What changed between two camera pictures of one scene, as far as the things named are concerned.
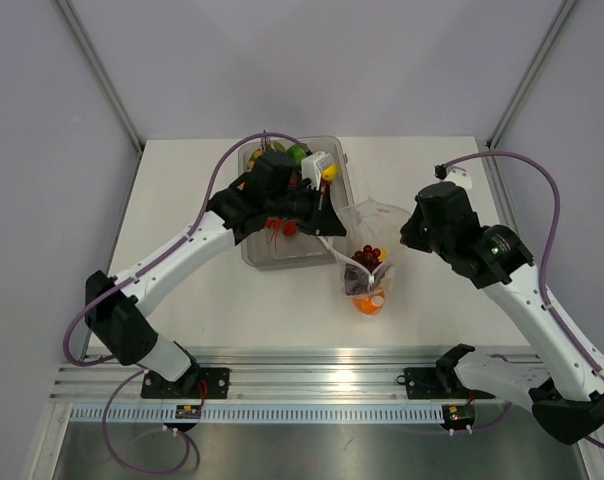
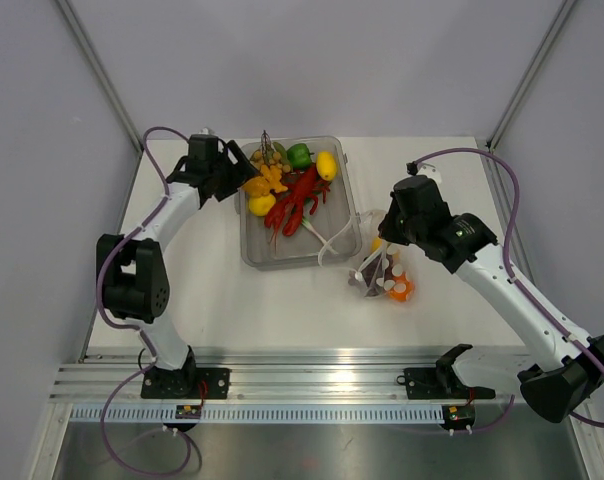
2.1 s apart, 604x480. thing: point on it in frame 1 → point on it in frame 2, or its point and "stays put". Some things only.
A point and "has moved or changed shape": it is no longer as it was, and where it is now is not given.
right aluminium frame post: x=560 y=18 stays put
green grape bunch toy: x=267 y=145 stays put
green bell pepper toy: x=296 y=153 stays put
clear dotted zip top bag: x=365 y=243 has moved or changed shape
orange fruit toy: x=368 y=304 → x=409 y=288
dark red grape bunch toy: x=367 y=258 → x=372 y=272
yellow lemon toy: x=329 y=172 stays put
